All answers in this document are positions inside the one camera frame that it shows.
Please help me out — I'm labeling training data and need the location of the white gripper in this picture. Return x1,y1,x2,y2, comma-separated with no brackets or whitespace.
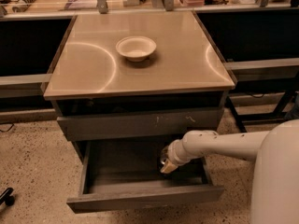
160,140,194,175

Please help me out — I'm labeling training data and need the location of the blue pepsi can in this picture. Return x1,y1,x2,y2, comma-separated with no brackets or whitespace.
160,147,168,168

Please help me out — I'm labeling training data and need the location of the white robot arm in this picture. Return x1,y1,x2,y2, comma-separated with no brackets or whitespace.
161,119,299,224

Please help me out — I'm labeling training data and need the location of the closed grey top drawer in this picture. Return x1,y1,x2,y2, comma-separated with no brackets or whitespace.
57,108,223,141

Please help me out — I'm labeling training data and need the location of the open grey middle drawer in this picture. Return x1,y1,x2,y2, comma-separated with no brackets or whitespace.
67,138,224,213

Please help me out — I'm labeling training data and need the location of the grey drawer cabinet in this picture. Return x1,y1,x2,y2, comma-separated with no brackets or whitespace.
42,10,235,215

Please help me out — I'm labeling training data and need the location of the black stand leg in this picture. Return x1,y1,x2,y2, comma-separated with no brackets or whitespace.
226,97,247,133

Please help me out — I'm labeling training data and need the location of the white paper bowl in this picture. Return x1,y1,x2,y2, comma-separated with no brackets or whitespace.
116,36,157,62

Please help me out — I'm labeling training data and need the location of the black chair caster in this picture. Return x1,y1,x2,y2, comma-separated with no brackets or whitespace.
0,188,15,206

